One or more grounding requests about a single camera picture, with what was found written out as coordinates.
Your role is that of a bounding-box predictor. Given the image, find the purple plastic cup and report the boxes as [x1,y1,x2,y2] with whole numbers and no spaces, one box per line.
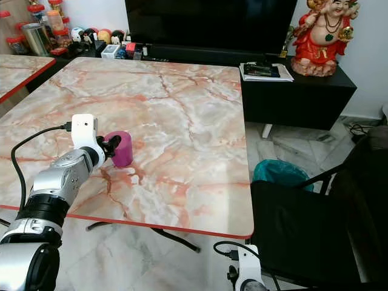
[106,131,134,169]

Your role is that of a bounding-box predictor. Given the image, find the black chair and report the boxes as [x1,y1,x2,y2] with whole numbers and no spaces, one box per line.
[249,126,388,290]

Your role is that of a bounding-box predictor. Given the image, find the white small box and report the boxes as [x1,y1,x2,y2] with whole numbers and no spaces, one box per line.
[100,45,121,60]

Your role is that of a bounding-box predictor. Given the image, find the white small figurine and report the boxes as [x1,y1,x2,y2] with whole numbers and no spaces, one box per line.
[70,27,85,44]

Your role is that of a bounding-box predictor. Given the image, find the bin with teal bag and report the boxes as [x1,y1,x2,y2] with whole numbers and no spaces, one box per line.
[252,158,316,194]

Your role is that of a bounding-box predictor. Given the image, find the stainless steel canister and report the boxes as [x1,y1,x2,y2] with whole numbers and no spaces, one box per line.
[22,22,53,57]

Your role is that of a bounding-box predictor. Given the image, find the black soundbar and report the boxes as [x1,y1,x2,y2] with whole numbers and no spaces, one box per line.
[142,43,292,66]

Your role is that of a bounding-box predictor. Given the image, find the short clear jar red lid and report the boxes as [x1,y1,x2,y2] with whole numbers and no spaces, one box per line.
[5,35,28,56]

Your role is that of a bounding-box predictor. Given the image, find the black flat screen television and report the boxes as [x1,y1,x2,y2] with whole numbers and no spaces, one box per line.
[125,0,299,55]

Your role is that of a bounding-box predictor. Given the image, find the tall clear jar red lid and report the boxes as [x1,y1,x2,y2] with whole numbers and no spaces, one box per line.
[0,10,15,38]

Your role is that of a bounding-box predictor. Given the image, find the stack of papers and booklets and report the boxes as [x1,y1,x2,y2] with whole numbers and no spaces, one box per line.
[239,61,295,83]

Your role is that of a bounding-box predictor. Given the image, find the black low television cabinet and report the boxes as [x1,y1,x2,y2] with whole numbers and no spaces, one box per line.
[25,48,358,139]

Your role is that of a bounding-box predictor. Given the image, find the small gold trophy figure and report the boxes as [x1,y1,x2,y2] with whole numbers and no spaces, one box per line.
[281,26,295,59]

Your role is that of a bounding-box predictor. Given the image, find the red laughing Buddha statue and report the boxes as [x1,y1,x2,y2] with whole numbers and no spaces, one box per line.
[290,0,360,78]

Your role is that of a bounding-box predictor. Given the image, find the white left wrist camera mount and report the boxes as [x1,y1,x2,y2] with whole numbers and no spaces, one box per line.
[71,113,105,158]

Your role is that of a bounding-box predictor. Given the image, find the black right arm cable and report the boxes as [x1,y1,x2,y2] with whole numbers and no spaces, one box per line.
[213,240,243,261]

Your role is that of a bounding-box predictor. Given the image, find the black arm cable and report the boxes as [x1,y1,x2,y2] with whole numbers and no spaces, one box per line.
[10,122,73,212]
[213,240,243,261]

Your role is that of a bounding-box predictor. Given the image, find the black metal table leg frame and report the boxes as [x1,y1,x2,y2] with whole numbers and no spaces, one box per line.
[86,221,201,253]

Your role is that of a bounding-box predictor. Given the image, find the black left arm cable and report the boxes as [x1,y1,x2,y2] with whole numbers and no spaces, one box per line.
[10,122,73,212]

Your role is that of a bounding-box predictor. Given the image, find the black floor cables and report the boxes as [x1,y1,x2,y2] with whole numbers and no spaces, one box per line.
[344,120,372,138]

